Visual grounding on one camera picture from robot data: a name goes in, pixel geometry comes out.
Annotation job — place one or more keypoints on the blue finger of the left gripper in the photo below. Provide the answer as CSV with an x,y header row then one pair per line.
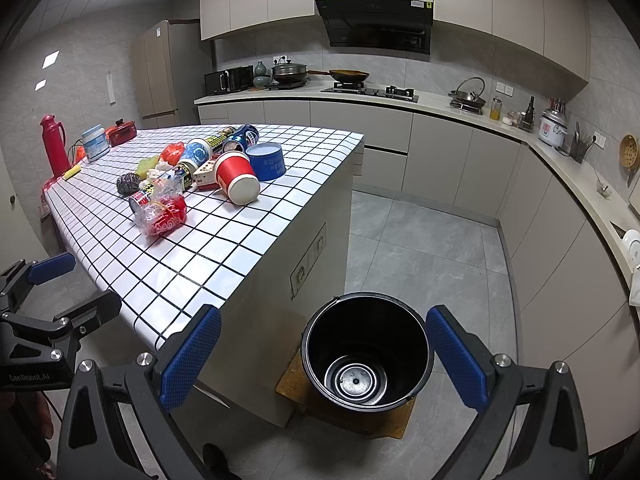
x,y
46,270
91,314

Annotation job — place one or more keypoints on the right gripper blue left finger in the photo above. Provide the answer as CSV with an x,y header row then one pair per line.
x,y
184,354

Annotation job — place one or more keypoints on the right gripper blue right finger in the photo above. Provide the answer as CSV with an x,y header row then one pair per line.
x,y
463,356

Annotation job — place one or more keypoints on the dark steel wool scrubber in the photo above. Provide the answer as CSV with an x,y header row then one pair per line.
x,y
128,184

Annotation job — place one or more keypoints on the clear bag with red wrapper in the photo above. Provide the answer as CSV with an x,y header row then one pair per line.
x,y
160,208

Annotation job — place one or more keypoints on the long snack wrapper pack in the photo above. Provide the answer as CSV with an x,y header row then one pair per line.
x,y
175,179

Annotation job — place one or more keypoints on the yellow green sponge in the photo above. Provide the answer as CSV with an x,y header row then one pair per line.
x,y
145,165

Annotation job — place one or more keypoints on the white tissue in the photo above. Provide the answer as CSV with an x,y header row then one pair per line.
x,y
162,169

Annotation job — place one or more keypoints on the red plastic bag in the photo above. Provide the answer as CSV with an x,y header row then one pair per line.
x,y
172,153

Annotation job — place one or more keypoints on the red paper cup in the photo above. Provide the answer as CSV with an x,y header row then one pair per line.
x,y
235,176

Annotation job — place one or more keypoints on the blue white paper cup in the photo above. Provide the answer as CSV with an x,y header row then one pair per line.
x,y
196,153

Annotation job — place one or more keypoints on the blue round paper tub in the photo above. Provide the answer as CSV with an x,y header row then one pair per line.
x,y
267,160

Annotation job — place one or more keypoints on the black yellow coconut juice can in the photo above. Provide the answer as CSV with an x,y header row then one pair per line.
x,y
216,139

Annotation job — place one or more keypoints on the blue beverage can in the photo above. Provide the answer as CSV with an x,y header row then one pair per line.
x,y
240,139

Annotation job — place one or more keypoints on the black trash bucket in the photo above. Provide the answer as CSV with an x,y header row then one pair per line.
x,y
367,352

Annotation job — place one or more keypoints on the lower kitchen counter cabinets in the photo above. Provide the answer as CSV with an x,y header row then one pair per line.
x,y
570,271

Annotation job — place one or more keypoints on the white tiled kitchen island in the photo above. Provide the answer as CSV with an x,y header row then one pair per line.
x,y
267,267

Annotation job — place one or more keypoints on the small yellow sponge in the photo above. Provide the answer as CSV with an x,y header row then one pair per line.
x,y
72,172

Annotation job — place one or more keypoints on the red thermos jug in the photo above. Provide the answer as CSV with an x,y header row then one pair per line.
x,y
54,139

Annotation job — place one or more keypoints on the white blue plastic jar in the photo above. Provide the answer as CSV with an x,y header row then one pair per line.
x,y
95,143

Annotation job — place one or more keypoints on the beige refrigerator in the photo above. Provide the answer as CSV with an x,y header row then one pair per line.
x,y
169,63

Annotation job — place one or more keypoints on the dark glass bottle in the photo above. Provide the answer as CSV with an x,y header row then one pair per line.
x,y
529,115

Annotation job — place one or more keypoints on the utensil holder with utensils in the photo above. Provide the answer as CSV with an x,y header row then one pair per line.
x,y
581,144

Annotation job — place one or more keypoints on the white rice cooker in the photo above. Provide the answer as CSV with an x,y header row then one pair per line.
x,y
552,129

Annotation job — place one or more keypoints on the yellow oil bottle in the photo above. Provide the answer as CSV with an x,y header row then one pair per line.
x,y
495,109

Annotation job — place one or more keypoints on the steel kettle pot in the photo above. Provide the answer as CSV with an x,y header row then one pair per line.
x,y
470,99

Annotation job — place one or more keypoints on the round bamboo strainer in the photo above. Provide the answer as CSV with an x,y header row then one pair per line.
x,y
629,152

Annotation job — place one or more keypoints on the black microwave oven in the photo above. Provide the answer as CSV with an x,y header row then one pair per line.
x,y
234,79

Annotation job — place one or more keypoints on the black gas stove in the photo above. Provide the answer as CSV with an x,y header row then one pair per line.
x,y
389,92

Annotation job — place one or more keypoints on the green ceramic bowl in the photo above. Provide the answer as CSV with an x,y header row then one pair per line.
x,y
262,81

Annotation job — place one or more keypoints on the green ceramic vase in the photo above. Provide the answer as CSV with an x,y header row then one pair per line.
x,y
260,70

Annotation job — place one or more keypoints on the black lidded wok pot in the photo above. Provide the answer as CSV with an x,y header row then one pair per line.
x,y
289,74

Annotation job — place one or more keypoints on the black range hood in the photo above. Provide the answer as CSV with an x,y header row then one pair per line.
x,y
399,25

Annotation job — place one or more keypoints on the frying pan with handle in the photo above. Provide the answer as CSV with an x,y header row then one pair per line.
x,y
343,76

